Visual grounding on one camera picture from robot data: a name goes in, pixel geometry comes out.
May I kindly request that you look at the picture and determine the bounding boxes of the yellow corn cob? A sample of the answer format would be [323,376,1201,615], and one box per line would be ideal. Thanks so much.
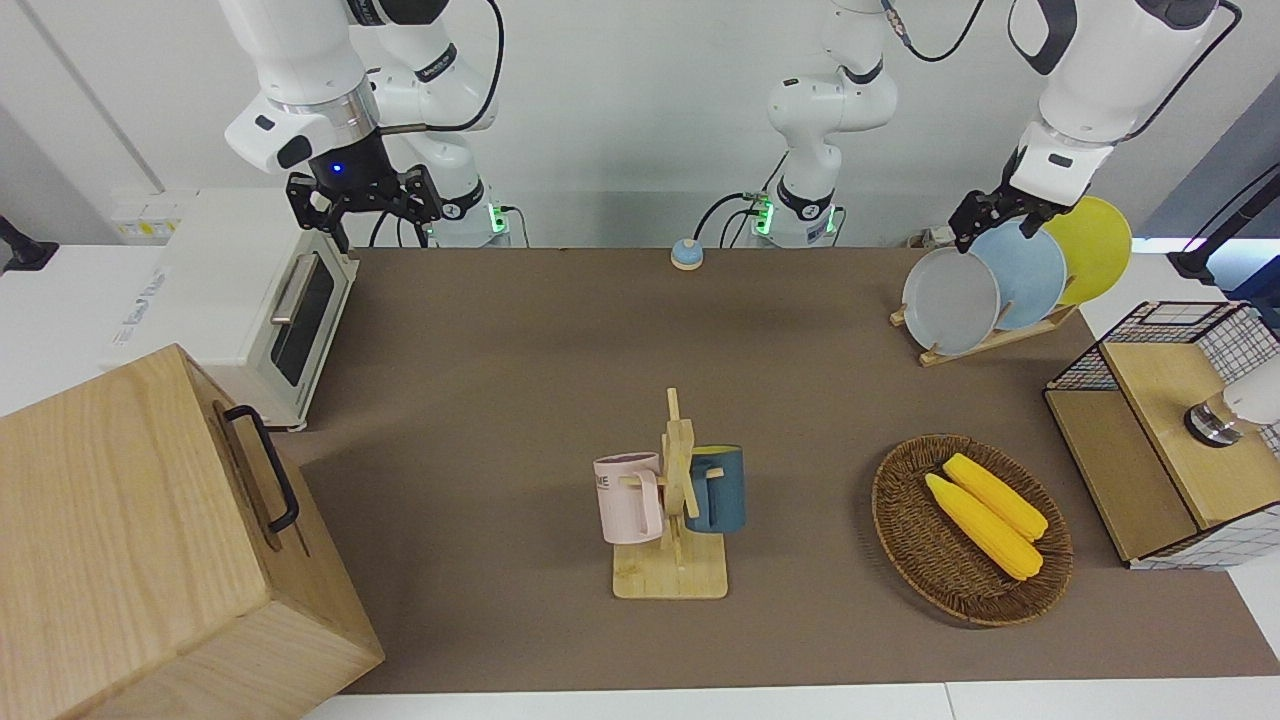
[925,473,1044,581]
[943,453,1049,543]

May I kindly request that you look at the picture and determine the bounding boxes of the dark blue mug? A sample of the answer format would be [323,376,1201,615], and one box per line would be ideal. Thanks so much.
[685,445,747,535]

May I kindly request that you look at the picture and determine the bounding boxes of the black base cable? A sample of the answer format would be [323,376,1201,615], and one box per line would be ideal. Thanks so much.
[697,150,791,249]

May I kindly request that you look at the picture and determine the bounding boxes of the pink mug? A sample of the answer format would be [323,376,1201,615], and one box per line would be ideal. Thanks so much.
[593,452,666,546]

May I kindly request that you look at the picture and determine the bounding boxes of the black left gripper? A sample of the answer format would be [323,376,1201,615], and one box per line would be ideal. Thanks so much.
[948,148,1066,253]

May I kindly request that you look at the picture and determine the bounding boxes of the light wooden cabinet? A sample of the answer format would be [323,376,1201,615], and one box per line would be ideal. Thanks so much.
[0,343,386,720]

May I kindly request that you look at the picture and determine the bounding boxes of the black cabinet handle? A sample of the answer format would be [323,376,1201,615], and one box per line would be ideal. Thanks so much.
[222,404,301,534]

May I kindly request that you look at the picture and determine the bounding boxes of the white yellow socket box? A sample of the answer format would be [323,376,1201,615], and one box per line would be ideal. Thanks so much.
[112,195,191,244]

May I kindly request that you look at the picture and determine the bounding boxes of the wire shelf with wooden boards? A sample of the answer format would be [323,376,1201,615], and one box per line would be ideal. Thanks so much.
[1043,300,1280,572]

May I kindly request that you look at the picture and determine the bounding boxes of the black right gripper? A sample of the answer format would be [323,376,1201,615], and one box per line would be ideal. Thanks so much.
[286,128,443,253]

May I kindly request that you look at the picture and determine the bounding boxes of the white toaster oven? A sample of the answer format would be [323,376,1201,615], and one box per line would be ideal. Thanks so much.
[100,190,359,433]

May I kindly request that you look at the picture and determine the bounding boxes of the black stand foot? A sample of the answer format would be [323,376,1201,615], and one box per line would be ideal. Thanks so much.
[0,215,59,273]

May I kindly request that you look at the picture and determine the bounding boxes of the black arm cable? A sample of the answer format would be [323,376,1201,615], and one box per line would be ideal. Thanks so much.
[880,0,1243,141]
[345,0,506,136]

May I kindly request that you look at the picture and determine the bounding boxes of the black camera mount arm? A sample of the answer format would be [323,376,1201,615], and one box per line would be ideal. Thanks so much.
[1166,165,1280,301]

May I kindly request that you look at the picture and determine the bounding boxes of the yellow round plate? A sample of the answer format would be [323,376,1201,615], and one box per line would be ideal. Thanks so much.
[1040,195,1133,307]

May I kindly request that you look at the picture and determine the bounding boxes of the wooden mug tree stand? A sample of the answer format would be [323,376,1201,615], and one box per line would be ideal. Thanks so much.
[612,387,729,601]

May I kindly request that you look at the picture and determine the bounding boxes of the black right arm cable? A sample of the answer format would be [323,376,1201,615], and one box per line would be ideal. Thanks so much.
[345,0,506,136]

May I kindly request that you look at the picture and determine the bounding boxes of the white silver cylindrical device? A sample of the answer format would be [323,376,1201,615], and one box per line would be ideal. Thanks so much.
[1184,355,1280,449]

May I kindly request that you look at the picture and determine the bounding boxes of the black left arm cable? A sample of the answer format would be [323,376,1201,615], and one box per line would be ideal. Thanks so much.
[880,0,1243,141]

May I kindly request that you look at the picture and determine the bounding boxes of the wooden plate rack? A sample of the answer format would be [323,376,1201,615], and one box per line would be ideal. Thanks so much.
[890,300,1081,368]

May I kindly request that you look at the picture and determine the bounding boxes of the gray round plate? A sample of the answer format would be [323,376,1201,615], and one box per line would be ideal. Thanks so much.
[901,246,1002,357]

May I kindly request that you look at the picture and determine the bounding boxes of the light blue round plate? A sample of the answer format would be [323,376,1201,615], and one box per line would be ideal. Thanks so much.
[968,220,1069,332]

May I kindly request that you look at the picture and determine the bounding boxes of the brown wicker basket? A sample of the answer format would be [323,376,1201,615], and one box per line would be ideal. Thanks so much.
[871,433,1074,628]

